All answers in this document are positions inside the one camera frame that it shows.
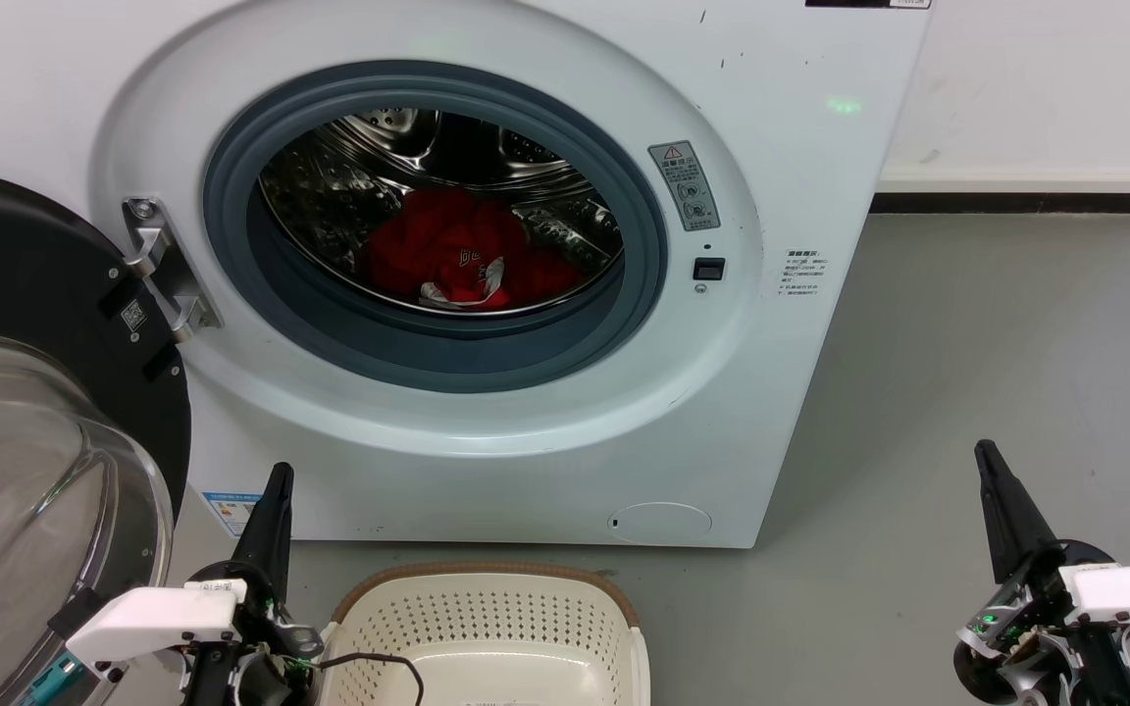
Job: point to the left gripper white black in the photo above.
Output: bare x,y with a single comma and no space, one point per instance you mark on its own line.
163,618

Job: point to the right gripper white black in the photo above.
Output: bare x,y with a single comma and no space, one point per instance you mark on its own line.
1124,593

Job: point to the red garment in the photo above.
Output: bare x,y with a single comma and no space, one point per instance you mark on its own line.
447,245

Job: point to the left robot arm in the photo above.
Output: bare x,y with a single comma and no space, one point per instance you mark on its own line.
231,681

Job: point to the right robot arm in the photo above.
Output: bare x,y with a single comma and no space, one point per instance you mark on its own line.
1046,677

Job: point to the cream perforated laundry basket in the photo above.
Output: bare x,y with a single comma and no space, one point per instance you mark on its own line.
487,628

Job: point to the stainless steel washing machine drum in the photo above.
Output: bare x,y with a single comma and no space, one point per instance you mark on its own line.
330,196

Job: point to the black washer door with glass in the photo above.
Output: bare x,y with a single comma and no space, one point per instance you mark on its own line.
35,275

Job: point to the blue energy label sticker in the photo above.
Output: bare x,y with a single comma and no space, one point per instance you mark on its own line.
227,510

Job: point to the grey rubber door gasket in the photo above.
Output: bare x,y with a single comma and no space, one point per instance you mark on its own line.
428,363

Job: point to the small QR code sticker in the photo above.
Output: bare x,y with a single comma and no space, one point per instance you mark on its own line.
133,315

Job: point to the white front-load washing machine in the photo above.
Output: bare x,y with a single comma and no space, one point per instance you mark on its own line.
771,392

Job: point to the metal door hinge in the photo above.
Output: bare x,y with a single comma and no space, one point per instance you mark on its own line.
158,255

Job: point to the white and black baseboard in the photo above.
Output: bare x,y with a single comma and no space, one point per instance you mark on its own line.
1016,191

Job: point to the round filter cover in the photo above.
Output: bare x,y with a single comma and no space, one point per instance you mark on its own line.
659,523

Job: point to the grey warning label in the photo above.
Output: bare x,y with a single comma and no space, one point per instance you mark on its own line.
685,186

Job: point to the black control panel display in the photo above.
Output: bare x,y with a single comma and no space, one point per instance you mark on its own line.
864,3

